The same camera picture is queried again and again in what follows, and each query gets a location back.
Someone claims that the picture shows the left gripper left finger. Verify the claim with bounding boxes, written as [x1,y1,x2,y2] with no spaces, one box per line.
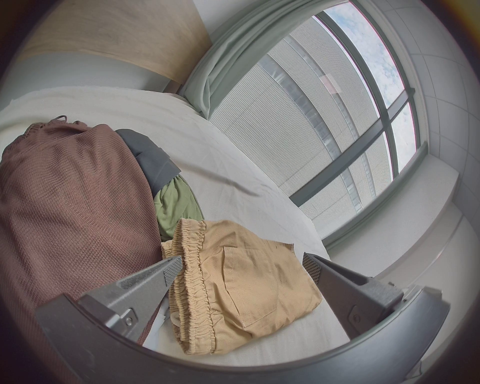
[77,255,184,344]

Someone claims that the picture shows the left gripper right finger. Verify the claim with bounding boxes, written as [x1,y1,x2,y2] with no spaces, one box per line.
[302,252,406,342]

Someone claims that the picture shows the tan shorts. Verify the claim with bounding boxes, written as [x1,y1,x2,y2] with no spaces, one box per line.
[160,217,324,356]

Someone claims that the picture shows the bed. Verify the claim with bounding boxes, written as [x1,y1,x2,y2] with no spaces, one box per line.
[0,0,353,370]

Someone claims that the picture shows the white garment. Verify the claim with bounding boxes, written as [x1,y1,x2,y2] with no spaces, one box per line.
[142,298,175,351]

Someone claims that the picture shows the brown shorts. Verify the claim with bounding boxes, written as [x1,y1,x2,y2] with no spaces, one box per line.
[0,115,177,384]

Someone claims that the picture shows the green garment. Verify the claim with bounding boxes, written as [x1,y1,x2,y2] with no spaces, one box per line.
[153,176,205,242]

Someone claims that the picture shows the black garment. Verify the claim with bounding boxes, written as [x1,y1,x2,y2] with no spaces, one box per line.
[114,128,182,196]

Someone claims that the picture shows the window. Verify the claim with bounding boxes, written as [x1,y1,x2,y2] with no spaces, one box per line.
[206,0,432,244]

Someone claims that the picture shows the grey-green curtain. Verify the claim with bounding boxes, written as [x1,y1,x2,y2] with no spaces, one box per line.
[179,9,331,121]

